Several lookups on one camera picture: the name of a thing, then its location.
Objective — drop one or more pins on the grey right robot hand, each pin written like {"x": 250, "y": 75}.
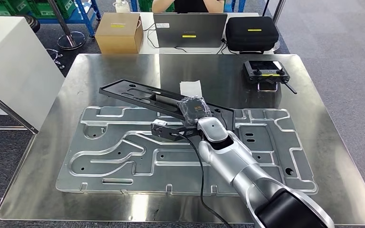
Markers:
{"x": 195, "y": 108}

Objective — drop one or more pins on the black plastic plate frame part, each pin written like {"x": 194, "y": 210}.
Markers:
{"x": 129, "y": 93}

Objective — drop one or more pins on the person's left forearm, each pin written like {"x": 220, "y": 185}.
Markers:
{"x": 215, "y": 6}

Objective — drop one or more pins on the person's right forearm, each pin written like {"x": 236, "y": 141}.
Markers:
{"x": 162, "y": 6}

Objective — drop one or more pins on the stainless steel workbench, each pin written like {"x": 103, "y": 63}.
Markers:
{"x": 12, "y": 111}

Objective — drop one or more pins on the white paper sheet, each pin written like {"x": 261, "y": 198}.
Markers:
{"x": 190, "y": 88}

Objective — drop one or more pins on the stamped grey metal panel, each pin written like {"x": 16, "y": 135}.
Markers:
{"x": 170, "y": 176}

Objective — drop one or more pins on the black remote controller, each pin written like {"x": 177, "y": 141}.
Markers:
{"x": 266, "y": 70}

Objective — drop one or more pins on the grey laptop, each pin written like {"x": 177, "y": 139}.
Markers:
{"x": 201, "y": 28}

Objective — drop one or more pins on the black carrying case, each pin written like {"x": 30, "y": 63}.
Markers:
{"x": 251, "y": 39}

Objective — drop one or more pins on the stainless steel table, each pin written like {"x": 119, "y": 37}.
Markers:
{"x": 107, "y": 72}

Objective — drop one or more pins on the brown cardboard box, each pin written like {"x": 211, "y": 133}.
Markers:
{"x": 119, "y": 41}

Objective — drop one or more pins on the person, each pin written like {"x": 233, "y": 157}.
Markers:
{"x": 188, "y": 4}

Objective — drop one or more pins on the white plastic bottle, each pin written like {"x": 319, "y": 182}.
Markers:
{"x": 122, "y": 6}

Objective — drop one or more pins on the blue rack with green crates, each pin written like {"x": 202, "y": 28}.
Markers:
{"x": 85, "y": 17}

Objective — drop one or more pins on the black round object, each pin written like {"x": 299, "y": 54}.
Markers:
{"x": 31, "y": 23}

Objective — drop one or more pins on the black right camera bracket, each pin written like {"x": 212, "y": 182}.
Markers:
{"x": 170, "y": 132}

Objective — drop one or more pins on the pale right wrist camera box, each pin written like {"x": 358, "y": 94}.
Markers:
{"x": 160, "y": 123}

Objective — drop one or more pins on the steel post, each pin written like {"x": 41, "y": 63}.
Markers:
{"x": 280, "y": 9}

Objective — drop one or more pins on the chrome stanchion post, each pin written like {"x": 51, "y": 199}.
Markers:
{"x": 71, "y": 41}

